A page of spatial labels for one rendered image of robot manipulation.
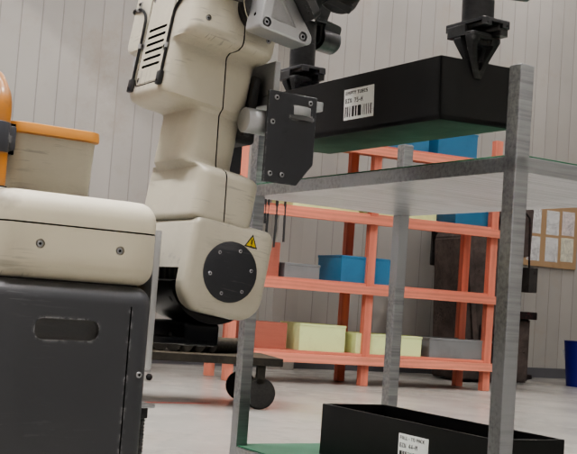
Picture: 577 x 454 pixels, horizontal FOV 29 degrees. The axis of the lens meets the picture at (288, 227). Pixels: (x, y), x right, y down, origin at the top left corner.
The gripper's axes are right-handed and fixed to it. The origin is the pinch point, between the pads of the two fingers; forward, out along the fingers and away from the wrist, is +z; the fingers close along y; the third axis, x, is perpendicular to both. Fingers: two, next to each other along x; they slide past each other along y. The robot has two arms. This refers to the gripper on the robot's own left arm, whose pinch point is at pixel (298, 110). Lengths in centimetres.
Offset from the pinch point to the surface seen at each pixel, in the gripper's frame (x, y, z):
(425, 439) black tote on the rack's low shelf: -10, -36, 67
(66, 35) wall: -243, 792, -188
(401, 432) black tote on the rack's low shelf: -11, -28, 67
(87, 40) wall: -265, 791, -186
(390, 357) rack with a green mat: -40, 14, 55
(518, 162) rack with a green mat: 3, -71, 16
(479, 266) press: -663, 660, 6
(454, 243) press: -642, 676, -16
